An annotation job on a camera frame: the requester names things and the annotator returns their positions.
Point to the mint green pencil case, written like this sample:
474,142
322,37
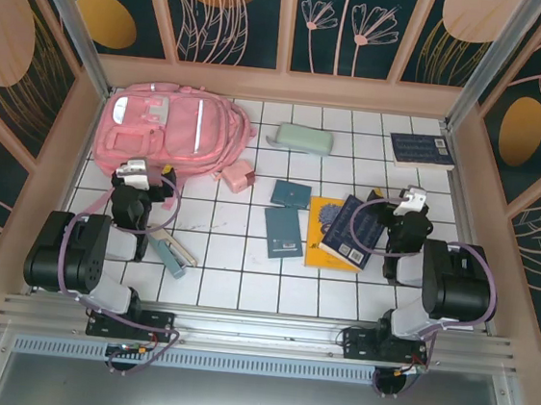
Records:
304,138

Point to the small teal notebook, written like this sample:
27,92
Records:
291,194

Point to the teal and beige stapler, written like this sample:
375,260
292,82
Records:
173,255

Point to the navy blue paperback book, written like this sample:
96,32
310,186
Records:
352,230

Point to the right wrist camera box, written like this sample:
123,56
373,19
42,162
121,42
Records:
413,200

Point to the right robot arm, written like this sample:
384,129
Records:
460,285

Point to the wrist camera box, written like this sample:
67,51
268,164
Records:
413,200
134,174

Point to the large teal notebook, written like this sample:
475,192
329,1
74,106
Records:
283,233

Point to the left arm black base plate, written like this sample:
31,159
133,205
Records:
156,326

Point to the yellow book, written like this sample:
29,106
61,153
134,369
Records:
316,226

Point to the yellow power connector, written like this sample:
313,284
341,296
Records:
401,371
141,351

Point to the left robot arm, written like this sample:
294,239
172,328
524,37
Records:
77,250

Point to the dark blue book white print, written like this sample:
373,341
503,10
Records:
421,151

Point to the pink school backpack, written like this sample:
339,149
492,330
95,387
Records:
177,125

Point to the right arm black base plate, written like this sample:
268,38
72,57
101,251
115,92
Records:
362,345

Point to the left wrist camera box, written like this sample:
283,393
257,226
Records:
134,174

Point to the pink tape dispenser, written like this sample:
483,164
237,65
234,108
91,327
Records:
234,177

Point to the aluminium corner post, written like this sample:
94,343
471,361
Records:
493,61
72,17

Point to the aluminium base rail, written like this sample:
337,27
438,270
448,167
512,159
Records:
257,329

